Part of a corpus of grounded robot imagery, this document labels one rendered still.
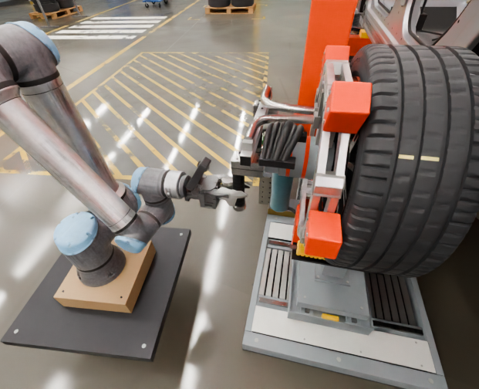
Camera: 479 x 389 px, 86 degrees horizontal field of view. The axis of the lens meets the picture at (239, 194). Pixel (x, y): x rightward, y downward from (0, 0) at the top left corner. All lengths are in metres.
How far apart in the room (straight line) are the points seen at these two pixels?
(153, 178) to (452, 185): 0.75
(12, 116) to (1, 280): 1.41
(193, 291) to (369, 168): 1.19
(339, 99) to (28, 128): 0.72
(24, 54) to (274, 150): 0.66
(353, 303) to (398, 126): 0.88
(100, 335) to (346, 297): 1.02
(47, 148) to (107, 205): 0.21
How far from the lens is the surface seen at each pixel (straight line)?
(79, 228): 1.09
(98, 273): 1.20
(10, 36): 0.91
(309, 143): 0.85
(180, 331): 1.47
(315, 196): 0.64
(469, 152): 0.66
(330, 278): 1.34
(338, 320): 1.32
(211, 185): 0.79
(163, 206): 0.93
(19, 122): 0.83
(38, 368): 1.69
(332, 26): 1.22
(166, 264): 1.30
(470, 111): 0.69
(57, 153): 0.83
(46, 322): 1.38
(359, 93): 0.59
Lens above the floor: 1.36
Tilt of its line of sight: 44 degrees down
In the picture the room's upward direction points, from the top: 2 degrees counter-clockwise
